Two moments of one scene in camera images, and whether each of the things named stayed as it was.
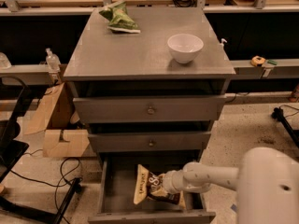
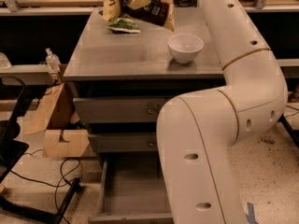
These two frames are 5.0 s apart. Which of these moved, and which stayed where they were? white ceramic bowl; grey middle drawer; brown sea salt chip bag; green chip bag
Moved: brown sea salt chip bag
Stayed: green chip bag; grey middle drawer; white ceramic bowl
